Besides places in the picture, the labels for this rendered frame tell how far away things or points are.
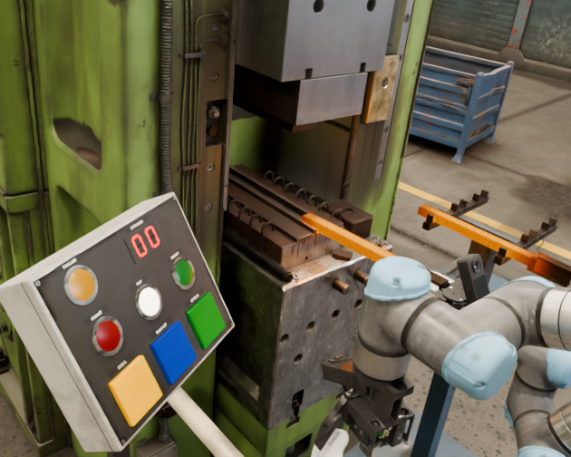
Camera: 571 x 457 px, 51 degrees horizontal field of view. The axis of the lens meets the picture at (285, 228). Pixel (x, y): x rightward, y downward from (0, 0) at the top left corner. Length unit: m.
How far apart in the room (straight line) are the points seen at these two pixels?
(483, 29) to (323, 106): 8.20
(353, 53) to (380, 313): 0.70
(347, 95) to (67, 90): 0.66
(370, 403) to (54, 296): 0.45
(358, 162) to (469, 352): 1.05
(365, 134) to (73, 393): 1.05
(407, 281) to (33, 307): 0.49
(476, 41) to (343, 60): 8.21
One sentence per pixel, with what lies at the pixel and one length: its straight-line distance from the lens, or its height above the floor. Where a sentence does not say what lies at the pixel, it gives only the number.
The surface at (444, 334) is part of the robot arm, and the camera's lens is 0.70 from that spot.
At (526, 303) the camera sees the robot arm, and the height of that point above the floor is 1.27.
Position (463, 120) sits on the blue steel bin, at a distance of 4.99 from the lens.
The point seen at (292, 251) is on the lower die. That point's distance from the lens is 1.39.
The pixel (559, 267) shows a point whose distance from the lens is 1.50.
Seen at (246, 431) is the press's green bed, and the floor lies 0.39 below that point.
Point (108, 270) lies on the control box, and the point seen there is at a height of 1.16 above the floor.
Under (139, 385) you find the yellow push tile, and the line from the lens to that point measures 0.94.
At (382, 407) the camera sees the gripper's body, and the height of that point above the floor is 1.10.
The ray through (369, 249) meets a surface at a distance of 1.31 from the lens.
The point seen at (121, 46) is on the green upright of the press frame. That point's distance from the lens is 1.14.
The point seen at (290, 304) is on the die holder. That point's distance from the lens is 1.38.
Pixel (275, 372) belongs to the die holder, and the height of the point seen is 0.67.
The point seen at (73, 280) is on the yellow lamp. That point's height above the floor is 1.17.
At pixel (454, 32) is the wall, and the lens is 9.64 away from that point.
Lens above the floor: 1.66
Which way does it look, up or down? 28 degrees down
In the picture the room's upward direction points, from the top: 6 degrees clockwise
